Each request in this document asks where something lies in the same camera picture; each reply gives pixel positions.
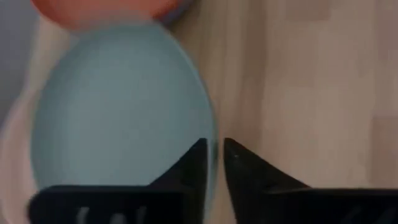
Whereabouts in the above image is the blue plate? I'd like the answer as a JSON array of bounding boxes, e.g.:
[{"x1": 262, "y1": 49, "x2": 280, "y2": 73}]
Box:
[{"x1": 29, "y1": 23, "x2": 219, "y2": 216}]

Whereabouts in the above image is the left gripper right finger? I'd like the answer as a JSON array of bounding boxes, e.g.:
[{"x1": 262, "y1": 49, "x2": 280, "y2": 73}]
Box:
[{"x1": 223, "y1": 138, "x2": 398, "y2": 224}]

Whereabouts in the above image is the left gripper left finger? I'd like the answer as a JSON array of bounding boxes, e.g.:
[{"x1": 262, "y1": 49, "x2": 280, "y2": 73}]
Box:
[{"x1": 27, "y1": 138, "x2": 209, "y2": 224}]

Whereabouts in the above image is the peach orange plate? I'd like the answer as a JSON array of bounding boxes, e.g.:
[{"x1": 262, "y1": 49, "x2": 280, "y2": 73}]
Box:
[{"x1": 29, "y1": 0, "x2": 194, "y2": 31}]

